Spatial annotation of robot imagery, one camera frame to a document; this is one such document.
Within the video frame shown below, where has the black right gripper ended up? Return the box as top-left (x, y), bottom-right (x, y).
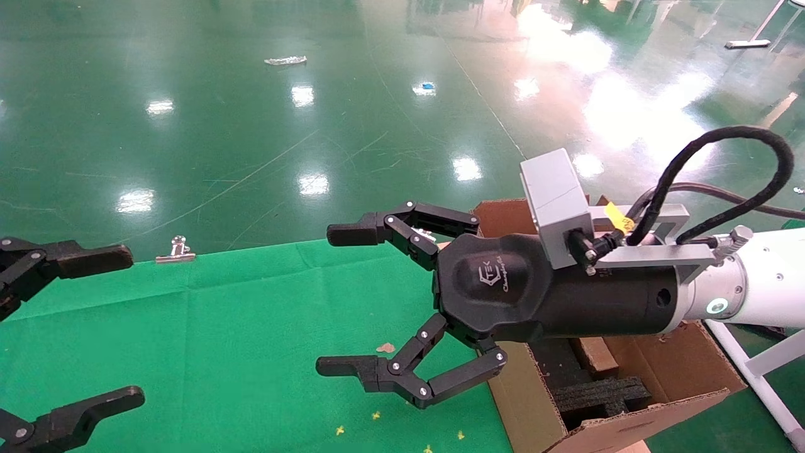
top-left (316, 201), bottom-right (684, 410)

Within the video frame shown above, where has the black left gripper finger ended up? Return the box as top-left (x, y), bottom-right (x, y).
top-left (0, 386), bottom-right (147, 453)
top-left (0, 237), bottom-right (135, 322)

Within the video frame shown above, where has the small brown cardboard box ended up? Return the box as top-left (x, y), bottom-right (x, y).
top-left (571, 337), bottom-right (622, 381)

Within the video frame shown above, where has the large open cardboard carton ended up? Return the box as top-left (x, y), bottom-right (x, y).
top-left (472, 198), bottom-right (748, 453)

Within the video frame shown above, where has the green table cloth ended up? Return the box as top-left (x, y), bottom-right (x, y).
top-left (0, 239), bottom-right (513, 453)

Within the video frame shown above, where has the black foam insert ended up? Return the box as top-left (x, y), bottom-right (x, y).
top-left (531, 338), bottom-right (653, 432)

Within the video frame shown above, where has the white floor stand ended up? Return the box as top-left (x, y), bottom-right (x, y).
top-left (724, 0), bottom-right (788, 50)

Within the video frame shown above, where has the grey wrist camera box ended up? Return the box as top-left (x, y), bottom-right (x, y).
top-left (519, 148), bottom-right (596, 271)

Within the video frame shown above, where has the yellow cable tag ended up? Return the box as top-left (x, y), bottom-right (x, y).
top-left (605, 203), bottom-right (636, 232)

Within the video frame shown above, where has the silver camera mounting bracket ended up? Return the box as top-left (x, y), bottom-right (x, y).
top-left (588, 203), bottom-right (719, 285)

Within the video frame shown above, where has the dark smooth cable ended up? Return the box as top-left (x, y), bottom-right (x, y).
top-left (638, 182), bottom-right (805, 221)

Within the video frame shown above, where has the white tube frame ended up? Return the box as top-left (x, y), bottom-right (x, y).
top-left (704, 318), bottom-right (805, 451)

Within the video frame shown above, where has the black braided cable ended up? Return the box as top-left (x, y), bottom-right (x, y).
top-left (626, 126), bottom-right (795, 247)

